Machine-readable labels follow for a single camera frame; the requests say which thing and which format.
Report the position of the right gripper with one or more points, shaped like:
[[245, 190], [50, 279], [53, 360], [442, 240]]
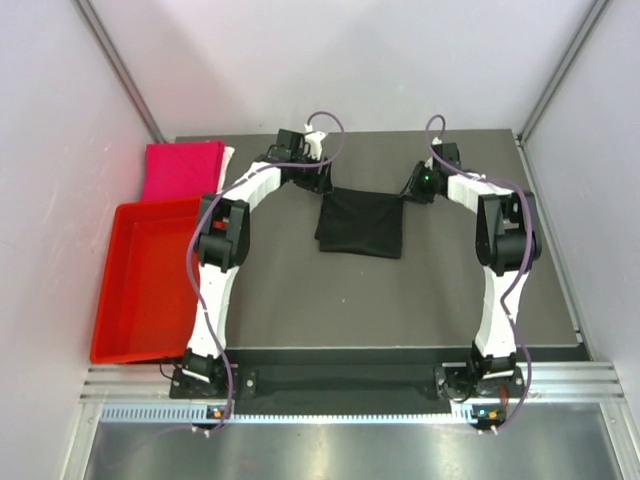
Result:
[[412, 190]]

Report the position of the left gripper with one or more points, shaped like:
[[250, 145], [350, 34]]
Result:
[[319, 183]]

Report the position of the black t-shirt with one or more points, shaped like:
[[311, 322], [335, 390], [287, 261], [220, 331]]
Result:
[[361, 223]]

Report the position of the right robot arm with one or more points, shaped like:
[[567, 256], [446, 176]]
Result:
[[506, 247]]

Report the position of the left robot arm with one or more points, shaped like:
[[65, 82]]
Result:
[[221, 241]]

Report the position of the folded white t-shirt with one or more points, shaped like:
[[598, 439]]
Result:
[[224, 164]]

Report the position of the folded pink t-shirt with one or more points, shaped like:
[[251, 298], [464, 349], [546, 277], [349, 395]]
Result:
[[180, 170]]

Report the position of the red plastic bin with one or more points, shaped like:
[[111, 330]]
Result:
[[146, 307]]

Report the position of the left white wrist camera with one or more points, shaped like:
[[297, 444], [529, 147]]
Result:
[[313, 140]]

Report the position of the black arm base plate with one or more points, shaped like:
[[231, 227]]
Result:
[[450, 361]]

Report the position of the right corner aluminium post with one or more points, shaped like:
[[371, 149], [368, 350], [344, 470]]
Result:
[[588, 24]]

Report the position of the corner aluminium post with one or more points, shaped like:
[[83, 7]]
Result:
[[588, 24], [106, 45]]

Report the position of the aluminium frame rail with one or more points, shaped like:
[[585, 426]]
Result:
[[545, 382]]

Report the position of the left corner aluminium post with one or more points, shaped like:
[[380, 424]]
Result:
[[106, 45]]

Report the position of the grey slotted cable duct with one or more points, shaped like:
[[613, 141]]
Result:
[[209, 415]]

